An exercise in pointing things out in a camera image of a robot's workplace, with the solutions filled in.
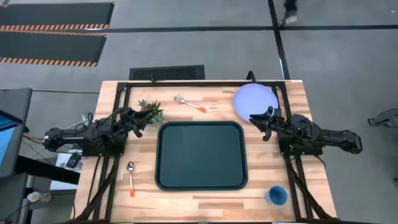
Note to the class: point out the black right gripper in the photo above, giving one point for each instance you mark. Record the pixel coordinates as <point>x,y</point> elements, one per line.
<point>273,119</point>

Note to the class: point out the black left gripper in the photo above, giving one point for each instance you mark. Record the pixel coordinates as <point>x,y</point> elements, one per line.
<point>127,119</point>

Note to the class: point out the lavender round plate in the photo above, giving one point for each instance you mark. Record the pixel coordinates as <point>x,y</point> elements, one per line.
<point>252,99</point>

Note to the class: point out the blue plastic cup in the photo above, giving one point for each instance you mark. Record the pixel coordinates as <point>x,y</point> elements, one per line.
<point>276,196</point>

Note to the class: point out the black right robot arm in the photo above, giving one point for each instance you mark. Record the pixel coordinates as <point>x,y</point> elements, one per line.
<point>326,138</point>

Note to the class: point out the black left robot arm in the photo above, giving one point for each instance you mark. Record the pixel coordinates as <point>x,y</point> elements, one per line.
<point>77,137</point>

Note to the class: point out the dark green plastic tray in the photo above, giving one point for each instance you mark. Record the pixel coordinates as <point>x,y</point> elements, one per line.
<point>202,155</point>

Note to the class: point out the small potted succulent plant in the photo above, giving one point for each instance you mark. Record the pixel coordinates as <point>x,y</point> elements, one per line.
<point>152,107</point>

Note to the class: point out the black floor vent grille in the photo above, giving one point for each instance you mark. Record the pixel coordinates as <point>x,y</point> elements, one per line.
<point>166,73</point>

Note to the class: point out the small black controller device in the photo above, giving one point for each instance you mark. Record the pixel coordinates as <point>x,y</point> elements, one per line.
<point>73,160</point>

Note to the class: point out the white paper sheet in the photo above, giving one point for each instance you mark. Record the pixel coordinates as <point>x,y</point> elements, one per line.
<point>63,185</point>

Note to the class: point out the person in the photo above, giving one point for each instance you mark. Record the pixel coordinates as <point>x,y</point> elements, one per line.
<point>290,12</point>

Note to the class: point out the black mat with hazard stripe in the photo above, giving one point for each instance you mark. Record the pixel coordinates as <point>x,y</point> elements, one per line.
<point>49,46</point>
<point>56,14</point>

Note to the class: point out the black floor stand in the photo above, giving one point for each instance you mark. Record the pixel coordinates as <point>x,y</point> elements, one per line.
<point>385,118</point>

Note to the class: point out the clear plastic bottle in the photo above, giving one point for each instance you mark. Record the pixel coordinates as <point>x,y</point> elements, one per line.
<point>37,196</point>

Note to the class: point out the computer monitor blue screen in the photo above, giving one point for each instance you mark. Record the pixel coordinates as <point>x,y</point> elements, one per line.
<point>4,140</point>

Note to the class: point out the black aluminium extrusion frame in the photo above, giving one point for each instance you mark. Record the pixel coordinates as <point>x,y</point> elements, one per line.
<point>199,84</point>

